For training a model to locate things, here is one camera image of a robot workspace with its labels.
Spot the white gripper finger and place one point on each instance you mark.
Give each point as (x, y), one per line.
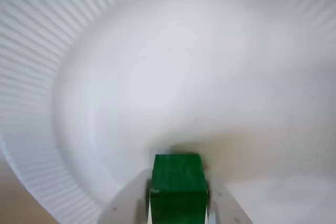
(225, 208)
(126, 205)

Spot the green block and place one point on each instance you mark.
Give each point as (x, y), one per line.
(178, 182)

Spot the white paper plate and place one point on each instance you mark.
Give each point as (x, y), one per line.
(157, 64)

